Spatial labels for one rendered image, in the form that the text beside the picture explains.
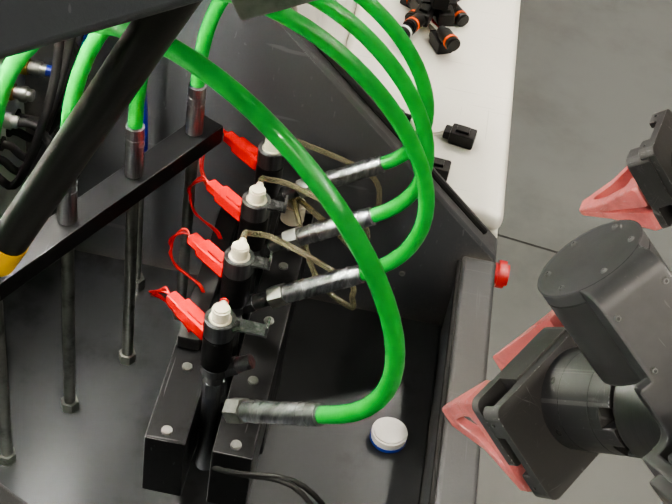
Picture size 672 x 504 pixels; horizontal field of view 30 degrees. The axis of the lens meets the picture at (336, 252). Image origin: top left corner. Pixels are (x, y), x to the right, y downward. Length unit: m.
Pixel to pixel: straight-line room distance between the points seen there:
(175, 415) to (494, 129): 0.59
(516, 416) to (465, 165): 0.82
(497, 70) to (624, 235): 1.05
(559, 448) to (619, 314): 0.15
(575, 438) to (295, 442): 0.69
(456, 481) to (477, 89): 0.59
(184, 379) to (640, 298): 0.69
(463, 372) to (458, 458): 0.11
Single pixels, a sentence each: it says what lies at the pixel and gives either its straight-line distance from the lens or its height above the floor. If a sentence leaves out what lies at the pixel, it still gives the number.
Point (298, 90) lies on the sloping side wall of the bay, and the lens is 1.30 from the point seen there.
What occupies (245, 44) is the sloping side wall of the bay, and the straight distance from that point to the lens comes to 1.28.
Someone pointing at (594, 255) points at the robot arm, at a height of 1.50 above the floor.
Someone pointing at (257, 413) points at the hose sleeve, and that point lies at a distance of 0.98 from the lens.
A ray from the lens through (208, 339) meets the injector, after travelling 1.09.
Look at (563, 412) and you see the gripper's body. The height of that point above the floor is 1.39.
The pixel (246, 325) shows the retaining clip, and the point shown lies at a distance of 1.09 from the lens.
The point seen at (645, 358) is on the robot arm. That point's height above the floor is 1.49.
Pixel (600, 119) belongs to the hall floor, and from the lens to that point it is 3.35.
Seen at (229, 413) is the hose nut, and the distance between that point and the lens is 1.00.
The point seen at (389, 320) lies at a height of 1.29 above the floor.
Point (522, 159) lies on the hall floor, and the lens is 3.13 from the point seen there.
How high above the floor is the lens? 1.89
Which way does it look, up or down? 43 degrees down
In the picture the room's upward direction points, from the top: 11 degrees clockwise
